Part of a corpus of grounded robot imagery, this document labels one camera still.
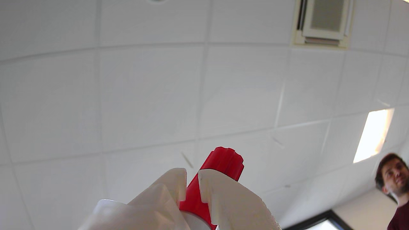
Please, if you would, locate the red whiteboard marker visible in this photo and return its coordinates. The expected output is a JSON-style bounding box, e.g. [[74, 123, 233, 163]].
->
[[179, 147, 245, 230]]

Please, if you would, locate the ceiling air conditioner vent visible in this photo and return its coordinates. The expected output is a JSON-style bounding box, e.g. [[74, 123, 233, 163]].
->
[[292, 0, 354, 49]]

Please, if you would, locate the black window frame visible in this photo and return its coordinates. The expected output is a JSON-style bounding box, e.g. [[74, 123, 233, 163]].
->
[[283, 209, 355, 230]]

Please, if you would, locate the man in maroon shirt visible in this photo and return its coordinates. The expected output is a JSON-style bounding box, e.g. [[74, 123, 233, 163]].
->
[[375, 153, 409, 230]]

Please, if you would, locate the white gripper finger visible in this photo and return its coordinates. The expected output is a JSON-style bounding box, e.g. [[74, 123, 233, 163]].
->
[[198, 169, 282, 230], [78, 168, 192, 230]]

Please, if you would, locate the ceiling light panel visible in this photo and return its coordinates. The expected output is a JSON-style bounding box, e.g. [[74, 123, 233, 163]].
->
[[353, 108, 395, 164]]

